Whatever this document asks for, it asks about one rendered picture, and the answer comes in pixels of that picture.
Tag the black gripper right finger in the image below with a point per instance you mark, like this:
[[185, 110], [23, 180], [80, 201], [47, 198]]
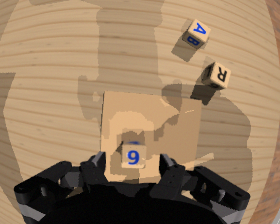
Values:
[[226, 199]]

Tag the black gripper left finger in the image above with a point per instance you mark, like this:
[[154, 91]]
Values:
[[37, 194]]

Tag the tan square mat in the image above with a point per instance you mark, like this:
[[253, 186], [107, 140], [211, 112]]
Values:
[[168, 125]]

